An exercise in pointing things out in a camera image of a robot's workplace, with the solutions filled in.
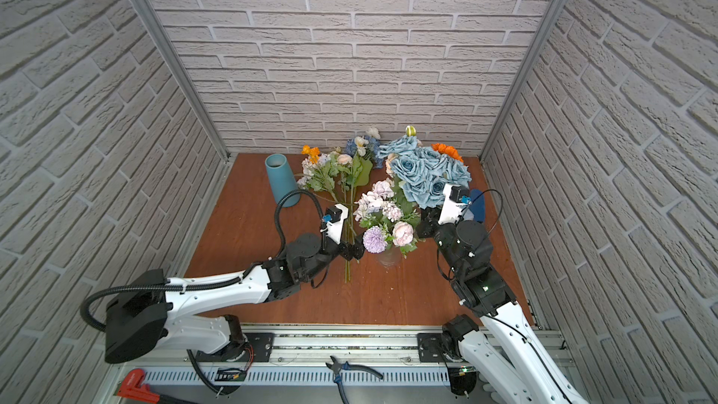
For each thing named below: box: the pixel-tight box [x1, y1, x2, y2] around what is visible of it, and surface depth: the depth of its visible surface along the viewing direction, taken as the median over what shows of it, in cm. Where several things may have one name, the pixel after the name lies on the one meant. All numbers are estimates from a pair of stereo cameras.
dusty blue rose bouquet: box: [378, 134, 473, 210], surface depth 60 cm
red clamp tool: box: [116, 368, 161, 404], surface depth 68 cm
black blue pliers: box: [325, 355, 384, 404], surface depth 72 cm
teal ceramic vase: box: [264, 153, 301, 208], surface depth 92 cm
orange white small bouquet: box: [294, 144, 352, 203], surface depth 108 cm
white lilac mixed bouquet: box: [353, 178, 424, 259], surface depth 68 cm
